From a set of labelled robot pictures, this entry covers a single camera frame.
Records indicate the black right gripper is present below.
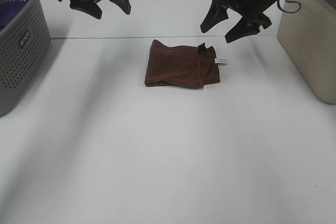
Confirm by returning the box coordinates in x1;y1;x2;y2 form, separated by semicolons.
200;0;278;43

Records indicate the purple cloth in basket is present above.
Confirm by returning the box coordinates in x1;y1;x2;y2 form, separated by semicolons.
0;1;26;30

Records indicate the grey perforated laundry basket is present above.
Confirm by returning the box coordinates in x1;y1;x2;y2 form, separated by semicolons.
1;0;51;115

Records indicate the beige plastic bin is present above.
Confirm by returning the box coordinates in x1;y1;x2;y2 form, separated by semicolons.
277;0;335;104

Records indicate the brown microfibre towel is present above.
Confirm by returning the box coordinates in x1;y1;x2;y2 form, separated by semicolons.
144;40;220;89

